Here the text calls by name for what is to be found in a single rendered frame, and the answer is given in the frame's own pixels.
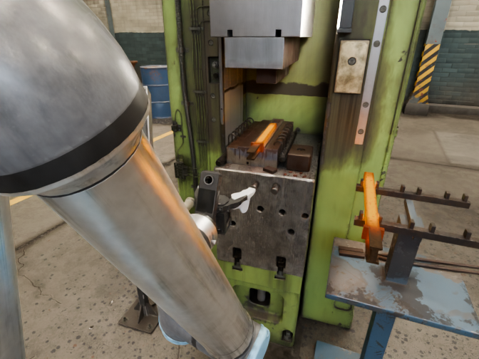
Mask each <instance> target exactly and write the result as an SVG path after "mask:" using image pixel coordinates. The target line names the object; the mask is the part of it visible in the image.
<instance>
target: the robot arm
mask: <svg viewBox="0 0 479 359"><path fill-rule="evenodd" d="M149 109H150V101H149V98H148V95H147V93H146V92H145V89H144V87H143V85H142V83H141V82H140V79H139V77H138V75H137V73H136V72H135V69H134V67H133V65H132V63H131V62H130V61H129V59H128V57H127V56H126V54H125V52H124V51H123V49H122V48H121V46H120V45H119V44H118V42H117V41H116V40H115V39H114V37H113V36H112V35H111V33H110V32H109V30H108V29H107V28H106V27H105V25H104V24H103V23H102V21H101V20H100V19H99V18H98V17H97V16H96V15H95V14H94V13H93V12H92V11H91V9H90V8H89V7H88V6H87V5H86V4H85V2H84V1H83V0H0V359H26V352H25V345H24V332H23V324H22V317H21V304H20V297H19V283H18V276H17V269H16V256H15V248H14V235H13V228H12V220H11V208H10V201H9V197H19V196H29V195H36V196H37V197H39V198H40V199H41V200H42V201H43V202H44V203H45V204H47V205H48V206H49V207H50V208H51V209H52V210H53V211H54V212H55V213H57V215H58V216H59V217H60V218H62V219H63V220H64V221H65V222H66V223H67V224H68V225H70V226H71V227H72V228H73V229H74V230H75V231H76V232H78V233H79V234H80V235H81V236H82V237H83V238H84V239H85V240H86V241H87V242H88V243H89V244H90V245H91V246H93V247H94V248H95V249H96V250H97V251H98V252H100V253H101V254H102V255H103V256H104V257H105V258H106V259H107V260H109V262H111V263H112V265H114V266H115V267H116V268H117V269H118V270H119V271H120V272H121V273H123V274H124V275H125V276H126V277H127V278H128V279H129V280H131V281H132V282H133V283H134V284H135V285H136V286H137V287H138V288H139V289H140V290H141V291H142V292H143V293H145V294H146V295H147V296H148V297H149V298H150V299H151V300H152V301H154V302H155V303H156V304H157V307H158V315H159V316H158V321H159V325H160V329H161V331H162V332H163V335H164V336H165V338H166V339H167V340H168V341H170V342H171V343H174V344H176V345H187V344H190V345H191V346H193V347H194V348H197V349H198V350H200V351H201V352H203V353H204V354H205V355H207V356H209V357H210V358H211V359H263V357H264V354H265V352H266V350H267V346H268V344H269V338H270V332H269V330H268V329H267V328H265V327H264V325H263V324H258V323H257V322H255V321H253V320H252V319H251V317H250V315H249V314H248V312H247V311H246V310H245V309H244V308H243V306H242V304H241V303H240V300H239V299H238V297H237V295H236V293H235V292H234V290H233V288H232V287H231V285H230V283H229V281H228V280H227V277H226V276H225V274H224V272H223V271H222V269H221V267H220V265H219V264H218V262H217V260H216V258H215V256H214V255H213V253H212V251H211V250H212V248H213V246H214V245H215V244H216V243H217V235H218V234H222V235H225V234H226V232H227V230H228V229H229V227H230V225H231V223H232V218H231V210H229V208H230V209H239V210H240V211H241V213H245V212H246V211H247V210H248V206H249V201H250V198H251V197H252V196H253V195H254V193H255V189H254V188H251V187H249V188H248V189H246V190H242V191H241V192H238V193H234V194H232V198H231V199H229V198H228V197H226V196H225V195H220V186H221V181H222V174H221V173H219V172H214V171H209V170H203V171H201V174H200V183H199V186H198V187H197V189H196V190H195V202H196V206H195V213H194V214H190V213H189V211H188V209H187V207H186V206H185V204H184V202H183V200H182V199H181V197H180V195H179V193H178V192H177V190H176V188H175V186H174V184H173V183H172V181H171V179H170V178H169V176H168V174H167V172H166V171H165V168H164V167H163V165H162V163H161V162H160V160H159V158H158V156H157V155H156V153H155V151H154V149H153V147H152V146H151V144H150V142H149V141H148V139H147V137H146V136H145V133H144V132H143V130H142V128H143V125H144V123H145V121H146V118H147V116H148V113H149ZM228 222H229V226H228V227H227V223H228ZM222 230H223V231H222ZM218 231H219V232H218Z"/></svg>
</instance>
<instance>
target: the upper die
mask: <svg viewBox="0 0 479 359"><path fill-rule="evenodd" d="M299 44H300V37H225V68H261V69H283V68H286V67H287V66H290V65H291V64H293V63H295V62H297V61H298V60H299Z"/></svg>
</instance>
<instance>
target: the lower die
mask: <svg viewBox="0 0 479 359"><path fill-rule="evenodd" d="M273 120H281V121H280V122H279V124H278V126H276V128H275V129H274V131H273V132H272V134H271V135H270V136H269V138H268V139H267V141H266V142H265V143H264V149H263V152H260V153H259V154H258V156H257V157H256V159H255V160H247V157H248V155H249V154H247V151H248V149H249V148H250V147H251V142H256V141H257V139H258V138H259V136H260V135H261V134H262V133H263V132H264V131H265V130H266V128H267V127H268V126H269V124H270V123H272V122H273ZM286 123H292V124H294V122H291V121H284V119H274V118H273V119H272V120H262V121H261V122H260V121H254V123H252V125H251V126H250V125H249V129H247V128H246V131H243V134H242V133H241V134H240V137H239V136H238V137H237V140H236V141H235V140H234V141H233V142H232V143H231V144H230V145H228V146H227V163H231V164H238V165H249V166H250V165H251V166H256V167H266V166H270V167H273V168H276V169H277V167H278V165H279V163H280V161H279V156H280V152H281V151H282V144H281V143H280V142H276V143H275V145H273V143H274V142H275V140H276V139H277V137H278V135H279V134H280V132H281V131H282V129H283V127H284V126H285V124H286ZM246 162H248V163H249V164H247V163H246Z"/></svg>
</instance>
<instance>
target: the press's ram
mask: <svg viewBox="0 0 479 359"><path fill-rule="evenodd" d="M315 1H316V0H210V35H211V37H312V31H313V23H314V9H315Z"/></svg>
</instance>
